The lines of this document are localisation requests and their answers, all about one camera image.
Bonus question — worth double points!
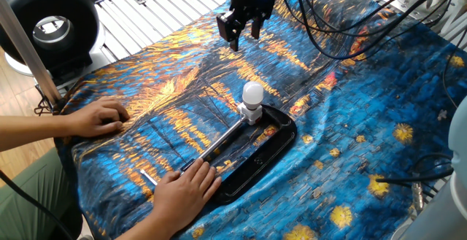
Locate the white light bulb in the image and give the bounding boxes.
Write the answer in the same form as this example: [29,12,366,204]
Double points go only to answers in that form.
[242,81,265,110]

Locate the small silver stick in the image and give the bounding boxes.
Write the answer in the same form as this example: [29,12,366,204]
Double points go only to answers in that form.
[140,169,158,187]

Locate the person's left hand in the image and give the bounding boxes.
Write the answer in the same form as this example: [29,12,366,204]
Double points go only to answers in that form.
[65,96,131,139]

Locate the black base cable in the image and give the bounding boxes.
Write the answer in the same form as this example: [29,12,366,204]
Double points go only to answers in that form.
[375,152,455,199]

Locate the black ring fan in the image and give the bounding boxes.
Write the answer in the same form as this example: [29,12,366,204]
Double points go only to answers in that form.
[0,0,107,82]

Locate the white lamp socket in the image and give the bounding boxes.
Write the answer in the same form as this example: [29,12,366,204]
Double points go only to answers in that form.
[236,102,264,126]

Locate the blue orange painted tablecloth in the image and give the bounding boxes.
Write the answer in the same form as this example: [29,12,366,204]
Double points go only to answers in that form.
[54,0,467,240]

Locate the dark tangled cord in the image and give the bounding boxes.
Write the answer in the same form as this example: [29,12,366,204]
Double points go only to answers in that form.
[34,85,55,117]

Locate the thin black floor cable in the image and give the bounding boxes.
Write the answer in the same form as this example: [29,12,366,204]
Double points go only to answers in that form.
[0,169,76,240]

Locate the green trousers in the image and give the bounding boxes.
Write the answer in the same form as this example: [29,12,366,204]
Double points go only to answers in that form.
[0,147,84,240]

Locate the person's right forearm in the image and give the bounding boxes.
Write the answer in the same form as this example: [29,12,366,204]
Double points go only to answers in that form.
[115,210,183,240]

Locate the silver lamp rod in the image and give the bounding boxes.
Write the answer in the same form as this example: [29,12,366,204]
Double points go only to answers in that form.
[180,115,246,174]

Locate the person's right hand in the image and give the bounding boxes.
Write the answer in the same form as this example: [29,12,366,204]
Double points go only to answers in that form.
[151,158,223,233]

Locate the silver cable plug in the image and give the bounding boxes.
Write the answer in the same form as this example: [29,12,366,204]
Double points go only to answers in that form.
[411,180,426,214]

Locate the person's left forearm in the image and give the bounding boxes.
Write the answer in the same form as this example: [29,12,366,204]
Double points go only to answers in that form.
[0,115,72,152]

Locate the aluminium frame post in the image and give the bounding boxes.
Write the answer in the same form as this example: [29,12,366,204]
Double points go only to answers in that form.
[0,0,63,107]

